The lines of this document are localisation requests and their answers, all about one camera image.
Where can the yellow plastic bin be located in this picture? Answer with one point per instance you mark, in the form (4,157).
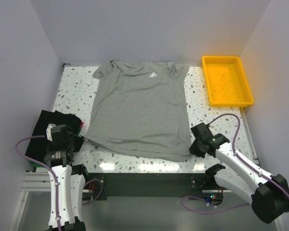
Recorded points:
(227,85)

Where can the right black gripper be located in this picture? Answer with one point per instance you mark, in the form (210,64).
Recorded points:
(193,150)

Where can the grey t shirt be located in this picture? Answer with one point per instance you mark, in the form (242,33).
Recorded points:
(140,110)

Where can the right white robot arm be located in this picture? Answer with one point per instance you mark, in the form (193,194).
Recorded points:
(267,194)

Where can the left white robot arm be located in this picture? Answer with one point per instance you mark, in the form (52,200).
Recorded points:
(66,181)

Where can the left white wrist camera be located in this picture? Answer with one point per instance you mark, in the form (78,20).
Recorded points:
(48,131)

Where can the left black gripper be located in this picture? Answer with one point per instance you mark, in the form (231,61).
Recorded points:
(79,139)

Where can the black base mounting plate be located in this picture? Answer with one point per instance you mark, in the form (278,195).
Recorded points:
(153,185)

